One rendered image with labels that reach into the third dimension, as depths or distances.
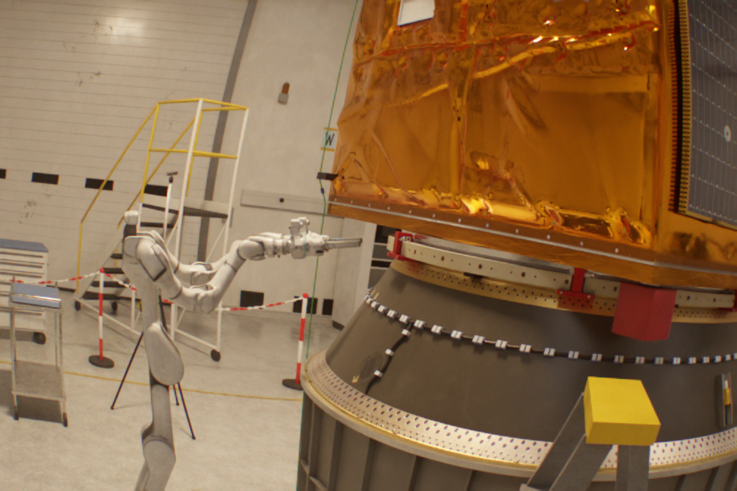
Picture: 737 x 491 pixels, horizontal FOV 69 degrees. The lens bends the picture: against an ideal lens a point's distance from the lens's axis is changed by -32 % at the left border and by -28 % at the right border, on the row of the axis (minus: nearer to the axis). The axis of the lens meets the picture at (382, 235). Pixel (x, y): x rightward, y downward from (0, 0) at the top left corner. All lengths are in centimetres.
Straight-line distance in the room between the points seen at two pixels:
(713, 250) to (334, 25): 908
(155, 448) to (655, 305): 194
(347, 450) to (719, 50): 183
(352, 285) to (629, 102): 840
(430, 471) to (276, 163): 830
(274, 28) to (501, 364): 851
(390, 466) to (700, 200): 126
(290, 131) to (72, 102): 374
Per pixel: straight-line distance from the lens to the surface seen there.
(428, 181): 248
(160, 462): 273
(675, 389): 212
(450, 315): 222
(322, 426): 251
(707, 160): 183
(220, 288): 255
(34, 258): 631
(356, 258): 987
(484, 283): 221
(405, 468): 212
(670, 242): 174
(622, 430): 120
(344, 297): 1009
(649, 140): 171
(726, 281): 210
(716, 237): 198
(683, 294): 215
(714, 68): 194
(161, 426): 271
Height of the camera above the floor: 184
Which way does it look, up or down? 3 degrees down
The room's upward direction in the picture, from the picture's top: 8 degrees clockwise
